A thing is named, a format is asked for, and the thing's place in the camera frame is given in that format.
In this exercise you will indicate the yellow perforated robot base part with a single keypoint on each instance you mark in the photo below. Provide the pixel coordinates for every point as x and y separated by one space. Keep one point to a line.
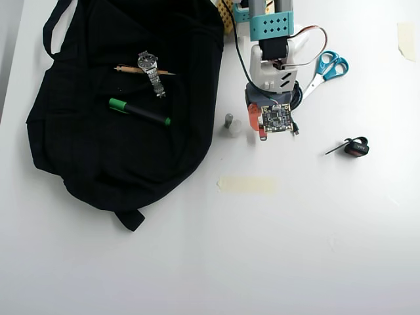
224 14

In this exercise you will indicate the brown wooden pencil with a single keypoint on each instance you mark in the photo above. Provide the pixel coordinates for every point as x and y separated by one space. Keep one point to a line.
126 69

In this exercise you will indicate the black marker with green cap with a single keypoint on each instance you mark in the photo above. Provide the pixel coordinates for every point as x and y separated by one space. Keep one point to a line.
141 112

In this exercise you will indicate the small white light bulb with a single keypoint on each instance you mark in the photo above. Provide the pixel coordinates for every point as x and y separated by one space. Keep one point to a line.
233 127

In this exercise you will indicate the bare camera circuit board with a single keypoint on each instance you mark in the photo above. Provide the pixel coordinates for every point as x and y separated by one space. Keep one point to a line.
276 118

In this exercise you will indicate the silver metal wristwatch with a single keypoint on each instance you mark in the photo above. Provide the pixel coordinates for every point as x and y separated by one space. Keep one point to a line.
152 70

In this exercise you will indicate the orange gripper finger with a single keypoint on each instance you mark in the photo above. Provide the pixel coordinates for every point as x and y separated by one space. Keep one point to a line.
253 118

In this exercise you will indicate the white teal robot arm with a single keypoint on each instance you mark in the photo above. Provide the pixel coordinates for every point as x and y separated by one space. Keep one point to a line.
270 29

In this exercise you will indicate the black red earpiece gadget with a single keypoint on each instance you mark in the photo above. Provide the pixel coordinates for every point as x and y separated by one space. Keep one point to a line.
357 148

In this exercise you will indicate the beige masking tape strip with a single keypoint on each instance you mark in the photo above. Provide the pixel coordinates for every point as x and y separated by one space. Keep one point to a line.
407 41
249 185

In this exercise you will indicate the red black USB stick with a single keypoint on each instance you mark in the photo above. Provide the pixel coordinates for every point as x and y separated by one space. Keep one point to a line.
262 132

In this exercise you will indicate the black fabric bag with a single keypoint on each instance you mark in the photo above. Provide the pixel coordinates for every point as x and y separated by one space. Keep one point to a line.
115 157

